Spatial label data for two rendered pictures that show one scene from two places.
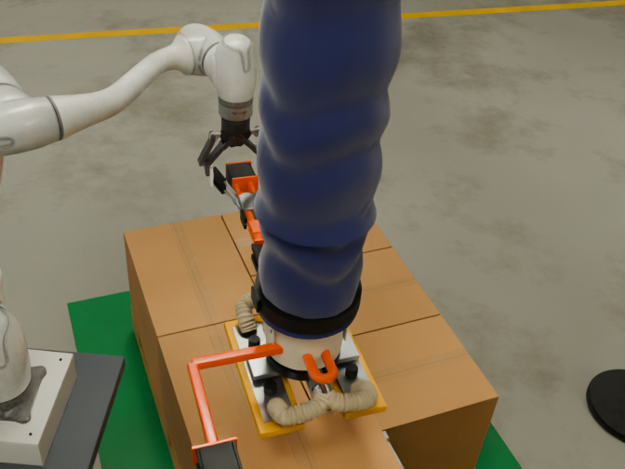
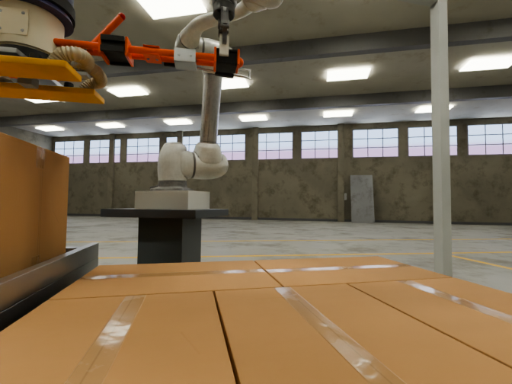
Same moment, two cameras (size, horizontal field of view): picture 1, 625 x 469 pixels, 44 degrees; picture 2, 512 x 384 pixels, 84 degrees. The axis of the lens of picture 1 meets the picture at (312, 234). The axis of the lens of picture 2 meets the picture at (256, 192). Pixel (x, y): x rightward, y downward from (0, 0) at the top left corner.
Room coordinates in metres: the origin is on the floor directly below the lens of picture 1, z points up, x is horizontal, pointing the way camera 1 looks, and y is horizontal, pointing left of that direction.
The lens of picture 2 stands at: (2.06, -0.70, 0.78)
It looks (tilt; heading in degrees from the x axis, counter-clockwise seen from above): 3 degrees up; 102
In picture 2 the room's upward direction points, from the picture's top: 1 degrees clockwise
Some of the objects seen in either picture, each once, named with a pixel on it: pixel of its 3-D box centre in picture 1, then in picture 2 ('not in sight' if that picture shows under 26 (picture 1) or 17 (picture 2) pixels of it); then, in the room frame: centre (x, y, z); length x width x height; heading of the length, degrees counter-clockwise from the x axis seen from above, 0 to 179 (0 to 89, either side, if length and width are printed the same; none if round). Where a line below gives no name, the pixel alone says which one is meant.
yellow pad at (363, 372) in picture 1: (340, 352); (7, 61); (1.24, -0.09, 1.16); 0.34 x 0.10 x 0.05; 21
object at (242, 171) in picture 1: (242, 177); (226, 60); (1.77, 0.21, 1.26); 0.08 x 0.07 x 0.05; 21
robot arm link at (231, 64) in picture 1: (232, 64); not in sight; (1.76, 0.23, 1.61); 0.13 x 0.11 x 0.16; 40
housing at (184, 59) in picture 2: (251, 207); (185, 59); (1.64, 0.17, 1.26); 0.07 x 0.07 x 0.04; 21
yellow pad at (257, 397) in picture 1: (261, 368); (46, 88); (1.17, 0.09, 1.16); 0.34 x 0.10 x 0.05; 21
